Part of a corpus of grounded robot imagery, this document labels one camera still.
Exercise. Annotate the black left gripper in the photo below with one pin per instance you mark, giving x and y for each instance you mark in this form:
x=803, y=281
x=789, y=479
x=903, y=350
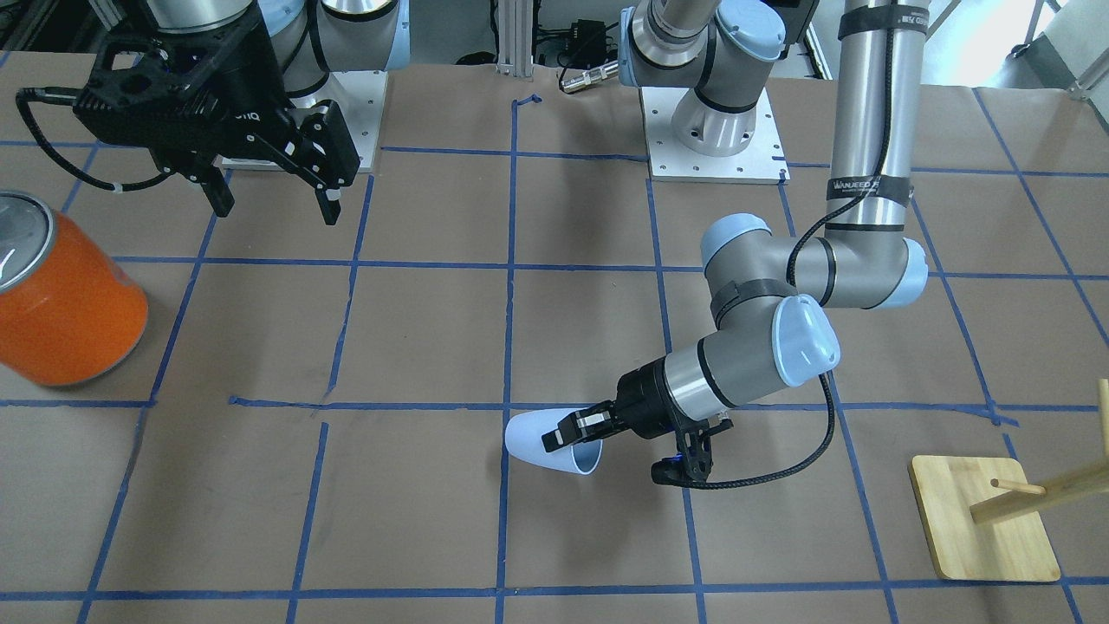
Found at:
x=643, y=401

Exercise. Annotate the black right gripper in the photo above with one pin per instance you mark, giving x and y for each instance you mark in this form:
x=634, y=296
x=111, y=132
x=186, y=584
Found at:
x=245, y=102

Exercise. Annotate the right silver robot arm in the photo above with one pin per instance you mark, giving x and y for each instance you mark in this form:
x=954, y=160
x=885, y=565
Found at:
x=310, y=39

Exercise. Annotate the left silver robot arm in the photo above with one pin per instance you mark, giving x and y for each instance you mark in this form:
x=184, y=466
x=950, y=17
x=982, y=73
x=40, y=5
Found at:
x=769, y=293

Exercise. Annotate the orange canister with grey lid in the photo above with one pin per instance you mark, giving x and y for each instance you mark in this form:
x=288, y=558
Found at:
x=68, y=312

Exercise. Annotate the wooden mug tree stand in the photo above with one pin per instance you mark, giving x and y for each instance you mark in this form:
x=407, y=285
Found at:
x=982, y=515

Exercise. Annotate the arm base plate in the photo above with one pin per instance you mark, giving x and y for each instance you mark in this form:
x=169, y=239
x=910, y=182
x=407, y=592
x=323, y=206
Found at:
x=321, y=140
x=689, y=142

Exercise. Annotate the aluminium frame post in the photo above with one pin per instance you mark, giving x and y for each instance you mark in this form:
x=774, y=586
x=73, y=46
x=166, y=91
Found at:
x=515, y=37

